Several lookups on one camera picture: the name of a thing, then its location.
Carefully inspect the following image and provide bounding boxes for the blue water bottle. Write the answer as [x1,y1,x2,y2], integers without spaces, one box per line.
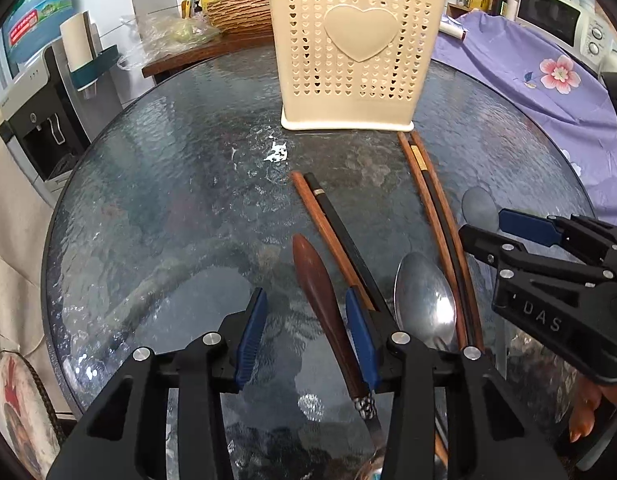
[1,0,89,66]

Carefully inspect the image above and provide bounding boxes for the clear plastic bag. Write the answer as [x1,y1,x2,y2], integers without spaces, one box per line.
[118,12,224,68]

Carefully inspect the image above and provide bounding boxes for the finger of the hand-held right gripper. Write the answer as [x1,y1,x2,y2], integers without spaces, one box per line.
[498,208,617,266]
[458,224,616,283]

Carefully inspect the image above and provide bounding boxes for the purple floral cloth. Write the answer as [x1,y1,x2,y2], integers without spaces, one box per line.
[431,10,617,211]

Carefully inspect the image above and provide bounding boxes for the dark wooden board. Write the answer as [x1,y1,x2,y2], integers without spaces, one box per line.
[142,30,276,81]

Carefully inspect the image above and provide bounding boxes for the woven basket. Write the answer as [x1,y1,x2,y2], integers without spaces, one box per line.
[206,0,275,36]

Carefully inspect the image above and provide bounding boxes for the grey water dispenser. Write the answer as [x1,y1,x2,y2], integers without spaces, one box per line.
[0,42,96,206]

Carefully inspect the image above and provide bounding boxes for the black chopstick silver band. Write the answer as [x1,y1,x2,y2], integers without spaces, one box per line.
[303,172,396,333]

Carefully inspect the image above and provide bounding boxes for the metal spoon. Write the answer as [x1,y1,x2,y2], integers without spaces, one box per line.
[394,251,460,356]

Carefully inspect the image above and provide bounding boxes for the beige cloth cover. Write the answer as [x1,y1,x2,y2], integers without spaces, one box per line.
[0,120,64,361]

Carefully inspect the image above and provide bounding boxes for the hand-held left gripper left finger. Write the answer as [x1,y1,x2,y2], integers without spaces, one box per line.
[46,287,269,480]

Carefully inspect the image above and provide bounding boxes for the brown wooden chopstick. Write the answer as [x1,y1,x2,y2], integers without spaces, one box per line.
[397,131,464,356]
[291,171,376,311]
[412,131,485,351]

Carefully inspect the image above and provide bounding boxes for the black chopstick tan band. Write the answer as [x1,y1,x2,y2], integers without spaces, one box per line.
[409,144,476,351]

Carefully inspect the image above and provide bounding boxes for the grey plastic spoon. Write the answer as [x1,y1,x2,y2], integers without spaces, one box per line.
[461,186,504,233]

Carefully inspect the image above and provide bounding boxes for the cream perforated utensil holder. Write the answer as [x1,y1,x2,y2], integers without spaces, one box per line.
[261,0,451,131]

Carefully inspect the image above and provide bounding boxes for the round printed cushion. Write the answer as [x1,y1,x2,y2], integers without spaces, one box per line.
[0,352,62,478]

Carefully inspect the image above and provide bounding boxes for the white tube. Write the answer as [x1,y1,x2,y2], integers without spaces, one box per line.
[441,16,466,41]

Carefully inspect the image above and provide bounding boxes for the white microwave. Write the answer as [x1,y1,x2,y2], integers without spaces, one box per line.
[515,0,614,63]

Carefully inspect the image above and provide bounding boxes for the person's right hand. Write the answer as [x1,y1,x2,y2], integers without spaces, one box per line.
[568,375,617,443]

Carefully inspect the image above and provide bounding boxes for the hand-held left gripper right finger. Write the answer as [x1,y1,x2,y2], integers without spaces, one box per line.
[344,287,569,480]

